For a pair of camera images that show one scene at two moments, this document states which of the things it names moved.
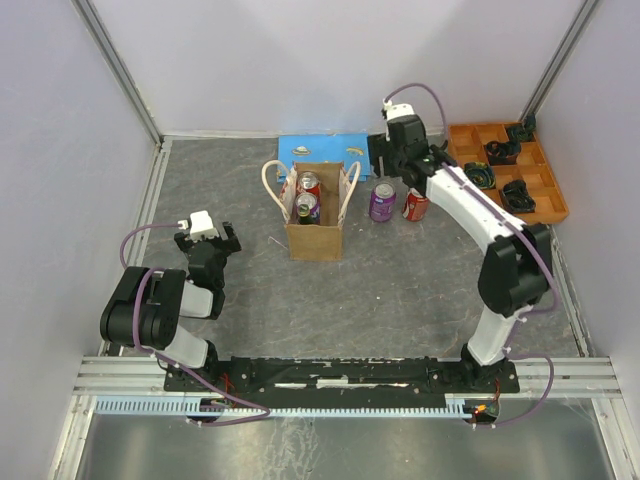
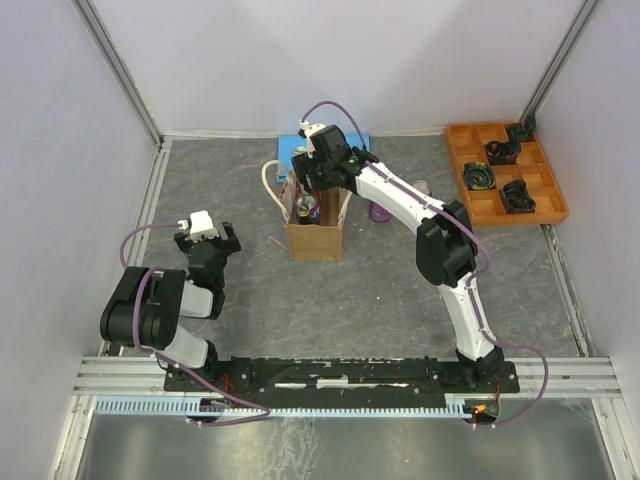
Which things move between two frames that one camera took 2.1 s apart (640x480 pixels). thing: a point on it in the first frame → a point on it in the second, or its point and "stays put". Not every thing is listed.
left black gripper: [228, 245] stays put
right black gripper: [379, 147] → [305, 167]
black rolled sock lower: [516, 198] stays put
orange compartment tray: [467, 143] stays put
